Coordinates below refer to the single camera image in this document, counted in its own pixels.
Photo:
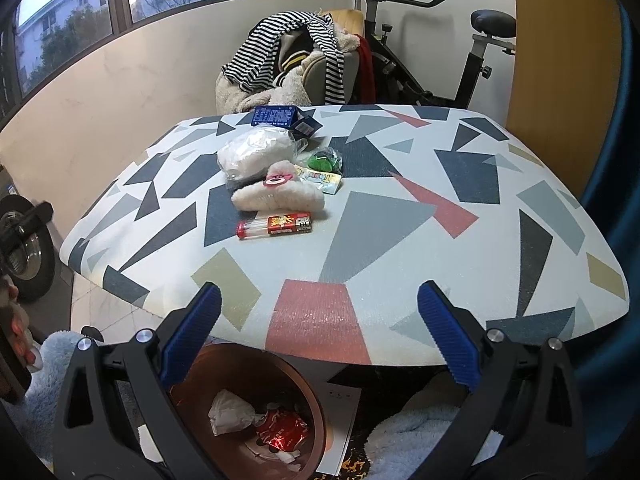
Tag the white fleece coat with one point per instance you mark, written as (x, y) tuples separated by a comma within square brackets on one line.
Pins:
[(295, 92)]

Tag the white flat board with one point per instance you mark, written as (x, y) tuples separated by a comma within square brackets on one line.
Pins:
[(340, 410)]

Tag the red wrapper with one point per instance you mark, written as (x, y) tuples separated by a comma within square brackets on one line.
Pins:
[(280, 430)]

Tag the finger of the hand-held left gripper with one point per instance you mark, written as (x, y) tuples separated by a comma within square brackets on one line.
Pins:
[(40, 211)]

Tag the grey apartment building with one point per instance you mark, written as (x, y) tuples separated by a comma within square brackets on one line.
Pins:
[(60, 15)]

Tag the red labelled toothpick tube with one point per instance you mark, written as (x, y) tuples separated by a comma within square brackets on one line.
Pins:
[(280, 225)]

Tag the blue cardboard box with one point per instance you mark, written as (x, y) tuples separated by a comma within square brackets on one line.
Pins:
[(272, 116)]

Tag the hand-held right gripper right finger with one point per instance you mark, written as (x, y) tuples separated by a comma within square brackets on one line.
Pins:
[(447, 332)]

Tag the black white striped shirt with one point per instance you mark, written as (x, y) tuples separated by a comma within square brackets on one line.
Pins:
[(250, 55)]

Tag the white tissue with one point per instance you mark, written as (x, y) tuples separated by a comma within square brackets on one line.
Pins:
[(230, 410)]

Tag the red scarf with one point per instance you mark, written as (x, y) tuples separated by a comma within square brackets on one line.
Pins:
[(367, 70)]

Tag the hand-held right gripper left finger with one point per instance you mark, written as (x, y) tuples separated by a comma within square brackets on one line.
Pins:
[(192, 332)]

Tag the person's right fleece-clad leg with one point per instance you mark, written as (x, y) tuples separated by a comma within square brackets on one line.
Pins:
[(415, 435)]

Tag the brown round bin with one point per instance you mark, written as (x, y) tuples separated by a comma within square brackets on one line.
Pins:
[(250, 370)]

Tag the beige chair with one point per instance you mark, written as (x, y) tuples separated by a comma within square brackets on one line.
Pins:
[(347, 20)]

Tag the person's left hand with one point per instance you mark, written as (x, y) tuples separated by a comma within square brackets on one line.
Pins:
[(20, 335)]

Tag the black jacket with yellow stripe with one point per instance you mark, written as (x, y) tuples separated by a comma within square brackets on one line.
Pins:
[(292, 50)]

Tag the green candy wrapper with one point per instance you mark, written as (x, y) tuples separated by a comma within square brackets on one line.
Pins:
[(320, 161)]

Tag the white plush hair clip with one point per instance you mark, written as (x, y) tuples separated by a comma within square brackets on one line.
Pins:
[(280, 200)]

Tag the small printed yellow packet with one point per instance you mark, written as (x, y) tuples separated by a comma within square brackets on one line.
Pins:
[(325, 182)]

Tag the orange wooden panel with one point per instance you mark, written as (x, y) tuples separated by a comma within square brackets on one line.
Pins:
[(565, 60)]

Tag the black exercise bike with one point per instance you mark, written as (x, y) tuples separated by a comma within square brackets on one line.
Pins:
[(395, 75)]

